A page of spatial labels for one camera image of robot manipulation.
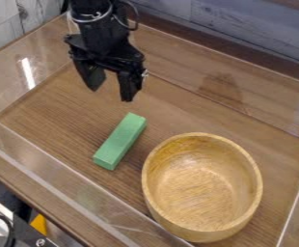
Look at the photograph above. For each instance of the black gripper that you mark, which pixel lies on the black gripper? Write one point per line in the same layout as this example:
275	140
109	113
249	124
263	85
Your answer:
100	48

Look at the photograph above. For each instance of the green rectangular block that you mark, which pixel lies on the green rectangular block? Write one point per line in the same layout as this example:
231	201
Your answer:
116	145

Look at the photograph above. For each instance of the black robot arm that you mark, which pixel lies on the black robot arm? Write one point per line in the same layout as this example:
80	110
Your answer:
132	13

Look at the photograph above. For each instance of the brown wooden bowl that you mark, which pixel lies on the brown wooden bowl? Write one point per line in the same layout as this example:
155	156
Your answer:
201	186

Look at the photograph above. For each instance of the clear acrylic barrier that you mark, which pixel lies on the clear acrylic barrier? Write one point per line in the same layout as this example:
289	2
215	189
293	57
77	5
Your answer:
83	208

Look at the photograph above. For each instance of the yellow tag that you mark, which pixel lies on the yellow tag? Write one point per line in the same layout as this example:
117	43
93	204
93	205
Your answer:
39	224

